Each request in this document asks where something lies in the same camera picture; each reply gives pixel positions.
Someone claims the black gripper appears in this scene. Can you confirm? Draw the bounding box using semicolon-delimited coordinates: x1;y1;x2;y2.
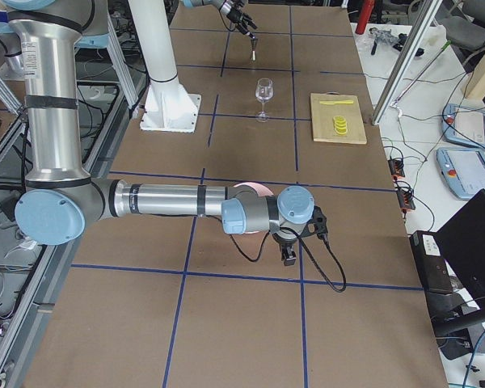
273;228;297;265
221;0;257;38

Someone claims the steel jigger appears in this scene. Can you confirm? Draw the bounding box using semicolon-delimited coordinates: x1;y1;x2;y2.
251;37;258;62

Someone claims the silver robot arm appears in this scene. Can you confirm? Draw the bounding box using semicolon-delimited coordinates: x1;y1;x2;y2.
183;0;257;40
6;1;320;265

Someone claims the clear wine glass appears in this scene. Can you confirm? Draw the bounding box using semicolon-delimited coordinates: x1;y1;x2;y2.
255;78;274;122

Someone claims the pink bowl of ice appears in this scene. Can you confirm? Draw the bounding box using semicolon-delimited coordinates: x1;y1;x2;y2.
234;182;273;234

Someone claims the yellow plastic knife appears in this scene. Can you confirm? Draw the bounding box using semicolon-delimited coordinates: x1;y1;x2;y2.
318;99;354;106

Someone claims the red fire extinguisher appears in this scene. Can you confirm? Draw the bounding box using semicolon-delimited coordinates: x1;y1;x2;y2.
355;0;375;35

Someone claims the black box device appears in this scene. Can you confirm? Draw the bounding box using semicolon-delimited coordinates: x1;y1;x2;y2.
409;230;453;295

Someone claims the black monitor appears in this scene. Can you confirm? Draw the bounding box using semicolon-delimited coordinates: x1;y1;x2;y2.
433;189;485;336

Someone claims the metal rod tool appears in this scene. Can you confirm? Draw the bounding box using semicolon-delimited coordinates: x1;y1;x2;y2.
390;40;452;109

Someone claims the near teach pendant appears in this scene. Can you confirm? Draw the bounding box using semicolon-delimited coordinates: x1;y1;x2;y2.
436;147;485;200

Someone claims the teach pendant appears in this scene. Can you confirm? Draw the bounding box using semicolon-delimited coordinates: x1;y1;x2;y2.
442;103;485;149
436;147;485;200

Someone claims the far teach pendant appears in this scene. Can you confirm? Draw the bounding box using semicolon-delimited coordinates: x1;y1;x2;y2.
442;103;485;149

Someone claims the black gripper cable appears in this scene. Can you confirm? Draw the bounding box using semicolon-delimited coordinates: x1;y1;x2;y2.
228;226;348;293

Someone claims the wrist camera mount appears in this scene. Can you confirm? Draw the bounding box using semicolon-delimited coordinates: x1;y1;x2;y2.
300;205;328;242

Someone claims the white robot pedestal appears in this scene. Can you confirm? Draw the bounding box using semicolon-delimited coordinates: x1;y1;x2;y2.
129;0;201;133

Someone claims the aluminium frame post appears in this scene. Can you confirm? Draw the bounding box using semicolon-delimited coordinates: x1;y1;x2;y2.
371;0;442;125

